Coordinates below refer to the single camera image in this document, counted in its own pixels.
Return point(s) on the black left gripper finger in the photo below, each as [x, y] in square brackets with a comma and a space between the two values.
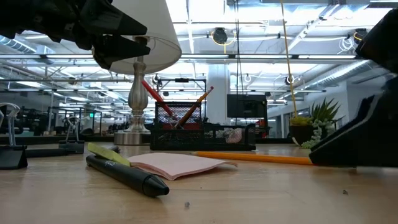
[105, 21]
[118, 49]

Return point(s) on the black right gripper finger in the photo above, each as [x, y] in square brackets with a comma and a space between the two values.
[367, 140]
[368, 104]

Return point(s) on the red pen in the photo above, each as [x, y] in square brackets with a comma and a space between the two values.
[155, 95]

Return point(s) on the orange pencil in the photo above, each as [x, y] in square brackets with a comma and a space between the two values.
[248, 157]
[199, 102]

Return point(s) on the yellow highlighter pen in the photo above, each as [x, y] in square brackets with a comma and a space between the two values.
[105, 153]

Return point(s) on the black binder clip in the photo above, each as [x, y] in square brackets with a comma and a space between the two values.
[12, 158]
[72, 147]

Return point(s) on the pink sticky note pad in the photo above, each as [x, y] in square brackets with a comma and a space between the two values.
[180, 165]

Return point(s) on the black mesh desk organizer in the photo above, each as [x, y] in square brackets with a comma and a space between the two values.
[174, 138]

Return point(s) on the white shade silver table lamp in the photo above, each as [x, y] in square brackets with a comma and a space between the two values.
[161, 37]

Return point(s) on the potted green succulent plant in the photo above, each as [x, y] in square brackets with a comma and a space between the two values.
[303, 133]

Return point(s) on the round ceiling fixture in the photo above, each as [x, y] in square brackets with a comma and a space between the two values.
[289, 80]
[247, 77]

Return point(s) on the black monitor screen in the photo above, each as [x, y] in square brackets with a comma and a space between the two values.
[247, 107]

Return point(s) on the black metal rack frame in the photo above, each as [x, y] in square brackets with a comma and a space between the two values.
[182, 80]

